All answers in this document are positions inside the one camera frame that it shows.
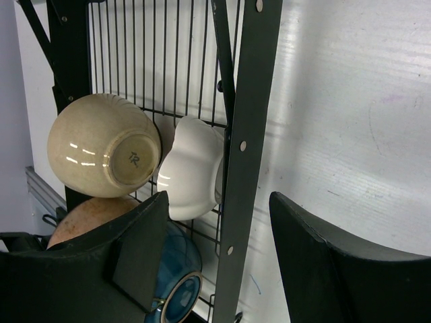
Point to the dark blue floral bowl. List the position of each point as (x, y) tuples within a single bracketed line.
[(179, 279)]

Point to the beige plain bowl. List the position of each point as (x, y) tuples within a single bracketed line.
[(103, 145)]

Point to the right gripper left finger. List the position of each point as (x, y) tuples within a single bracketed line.
[(108, 274)]

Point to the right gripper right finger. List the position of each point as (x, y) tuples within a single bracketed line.
[(331, 275)]

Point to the black wire dish rack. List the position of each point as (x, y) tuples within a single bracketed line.
[(208, 59)]

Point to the aluminium mounting rail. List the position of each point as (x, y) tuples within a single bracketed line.
[(48, 207)]

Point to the white scalloped patterned bowl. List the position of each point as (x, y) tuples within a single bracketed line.
[(192, 171)]

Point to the pink floral bowl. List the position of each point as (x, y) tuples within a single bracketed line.
[(90, 215)]

